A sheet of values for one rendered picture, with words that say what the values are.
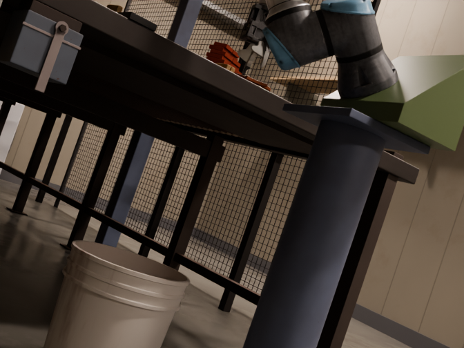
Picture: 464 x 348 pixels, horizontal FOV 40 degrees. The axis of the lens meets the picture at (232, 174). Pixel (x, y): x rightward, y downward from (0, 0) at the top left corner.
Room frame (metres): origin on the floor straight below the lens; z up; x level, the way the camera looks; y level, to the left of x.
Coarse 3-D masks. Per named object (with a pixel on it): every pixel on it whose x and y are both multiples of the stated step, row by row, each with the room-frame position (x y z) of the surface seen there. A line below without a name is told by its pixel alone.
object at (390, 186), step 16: (384, 176) 2.21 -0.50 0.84; (384, 192) 2.20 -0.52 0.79; (368, 208) 2.22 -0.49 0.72; (384, 208) 2.22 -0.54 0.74; (368, 224) 2.21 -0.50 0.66; (368, 240) 2.20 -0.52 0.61; (352, 256) 2.22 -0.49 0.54; (368, 256) 2.22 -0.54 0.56; (352, 272) 2.21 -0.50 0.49; (336, 288) 2.24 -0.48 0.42; (352, 288) 2.20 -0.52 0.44; (336, 304) 2.22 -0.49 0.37; (352, 304) 2.22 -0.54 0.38; (336, 320) 2.20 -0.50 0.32; (320, 336) 2.24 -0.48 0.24; (336, 336) 2.21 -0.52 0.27
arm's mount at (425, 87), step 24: (408, 72) 1.58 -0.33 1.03; (432, 72) 1.51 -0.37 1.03; (456, 72) 1.46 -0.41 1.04; (336, 96) 1.61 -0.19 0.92; (384, 96) 1.48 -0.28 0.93; (408, 96) 1.42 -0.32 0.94; (432, 96) 1.43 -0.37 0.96; (456, 96) 1.47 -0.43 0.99; (384, 120) 1.43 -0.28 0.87; (408, 120) 1.41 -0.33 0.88; (432, 120) 1.44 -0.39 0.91; (456, 120) 1.48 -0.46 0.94; (432, 144) 1.51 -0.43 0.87; (456, 144) 1.50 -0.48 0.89
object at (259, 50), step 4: (260, 44) 1.96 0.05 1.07; (264, 44) 1.97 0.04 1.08; (252, 48) 1.94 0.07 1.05; (256, 48) 1.95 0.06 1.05; (260, 48) 1.95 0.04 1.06; (264, 48) 1.96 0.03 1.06; (256, 52) 1.94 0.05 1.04; (260, 52) 1.95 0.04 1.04; (264, 52) 1.95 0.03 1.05; (268, 52) 1.95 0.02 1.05; (260, 56) 1.94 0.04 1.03; (264, 56) 1.94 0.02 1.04; (268, 56) 1.95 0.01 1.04; (264, 60) 1.94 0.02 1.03; (260, 64) 1.95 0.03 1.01; (264, 64) 1.95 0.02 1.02
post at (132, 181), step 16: (192, 0) 3.83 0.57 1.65; (176, 16) 3.87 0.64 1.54; (192, 16) 3.85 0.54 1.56; (176, 32) 3.82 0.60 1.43; (144, 144) 3.84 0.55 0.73; (128, 160) 3.84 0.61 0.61; (144, 160) 3.87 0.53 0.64; (128, 176) 3.82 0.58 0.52; (112, 192) 3.89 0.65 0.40; (128, 192) 3.85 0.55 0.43; (112, 208) 3.84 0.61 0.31; (128, 208) 3.87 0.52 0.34; (96, 240) 3.88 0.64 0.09; (112, 240) 3.85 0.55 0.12
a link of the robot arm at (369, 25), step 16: (336, 0) 1.50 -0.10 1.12; (352, 0) 1.46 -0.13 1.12; (368, 0) 1.48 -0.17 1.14; (320, 16) 1.50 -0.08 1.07; (336, 16) 1.48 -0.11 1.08; (352, 16) 1.47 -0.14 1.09; (368, 16) 1.48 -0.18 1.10; (336, 32) 1.49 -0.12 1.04; (352, 32) 1.48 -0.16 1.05; (368, 32) 1.49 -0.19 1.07; (336, 48) 1.51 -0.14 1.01; (352, 48) 1.50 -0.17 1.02; (368, 48) 1.50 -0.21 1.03
